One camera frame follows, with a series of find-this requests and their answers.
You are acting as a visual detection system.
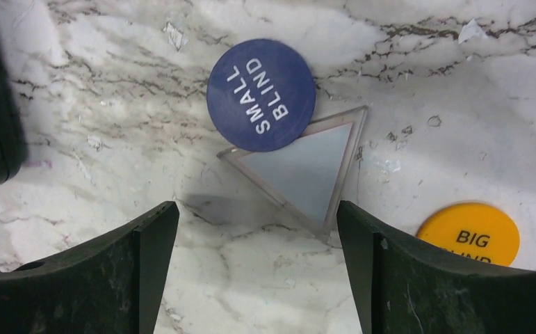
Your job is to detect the orange big blind button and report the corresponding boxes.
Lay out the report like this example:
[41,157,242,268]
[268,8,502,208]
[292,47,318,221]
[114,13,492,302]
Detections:
[416,202,521,267]

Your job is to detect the blue small blind button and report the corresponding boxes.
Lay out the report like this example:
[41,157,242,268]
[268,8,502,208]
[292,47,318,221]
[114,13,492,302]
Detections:
[206,38,316,152]

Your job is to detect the clear triangle card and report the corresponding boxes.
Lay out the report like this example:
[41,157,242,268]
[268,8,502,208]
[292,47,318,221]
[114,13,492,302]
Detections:
[217,105,369,241]

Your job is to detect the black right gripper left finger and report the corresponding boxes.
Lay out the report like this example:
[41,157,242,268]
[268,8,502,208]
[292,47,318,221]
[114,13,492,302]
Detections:
[0,201,179,333]

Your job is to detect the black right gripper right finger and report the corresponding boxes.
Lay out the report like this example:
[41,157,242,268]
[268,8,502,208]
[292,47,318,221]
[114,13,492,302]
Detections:
[336,200,536,333]

